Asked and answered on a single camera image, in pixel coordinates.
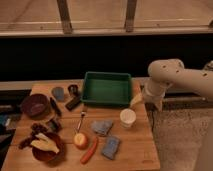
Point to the black rectangular block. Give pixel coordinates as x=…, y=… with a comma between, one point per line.
x=73, y=103

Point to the grey crumpled cloth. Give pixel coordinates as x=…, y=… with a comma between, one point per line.
x=102, y=127

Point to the apple toy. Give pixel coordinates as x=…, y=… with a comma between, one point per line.
x=81, y=141

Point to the blue grey cup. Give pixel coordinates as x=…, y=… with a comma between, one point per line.
x=58, y=93

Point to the green plastic tray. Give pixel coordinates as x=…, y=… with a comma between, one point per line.
x=107, y=89

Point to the blue sponge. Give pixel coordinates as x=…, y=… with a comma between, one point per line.
x=111, y=147

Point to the small dark metal object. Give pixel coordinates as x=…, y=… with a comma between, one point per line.
x=54, y=125

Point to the yellow banana peel toy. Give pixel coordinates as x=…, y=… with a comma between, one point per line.
x=44, y=143

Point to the small dark round cup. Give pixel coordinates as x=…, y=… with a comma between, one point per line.
x=73, y=90

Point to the white paper cup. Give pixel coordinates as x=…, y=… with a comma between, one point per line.
x=127, y=117

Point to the purple bowl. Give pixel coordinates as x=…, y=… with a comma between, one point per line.
x=34, y=105

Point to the black marker pen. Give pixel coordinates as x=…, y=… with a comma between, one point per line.
x=55, y=107

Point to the wooden cutting board table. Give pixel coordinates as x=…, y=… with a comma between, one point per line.
x=137, y=151

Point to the red bowl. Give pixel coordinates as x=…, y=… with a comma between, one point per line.
x=49, y=155

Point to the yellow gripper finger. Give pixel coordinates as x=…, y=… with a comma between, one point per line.
x=136, y=99

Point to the dark red grapes toy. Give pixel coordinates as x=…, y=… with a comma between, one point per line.
x=35, y=129

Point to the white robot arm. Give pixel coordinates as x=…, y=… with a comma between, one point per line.
x=165, y=73

